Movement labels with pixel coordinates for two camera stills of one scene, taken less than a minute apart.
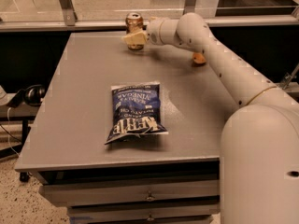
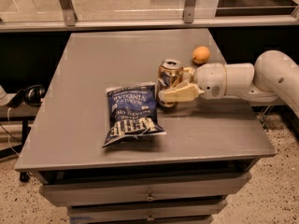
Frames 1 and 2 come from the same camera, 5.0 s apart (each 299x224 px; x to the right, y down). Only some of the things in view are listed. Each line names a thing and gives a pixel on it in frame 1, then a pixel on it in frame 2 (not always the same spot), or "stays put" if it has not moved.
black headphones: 32,95 stays put
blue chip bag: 135,109 stays put
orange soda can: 134,23 → 170,72
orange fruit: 199,58 stays put
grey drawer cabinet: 171,178 stays put
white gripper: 153,30 → 210,78
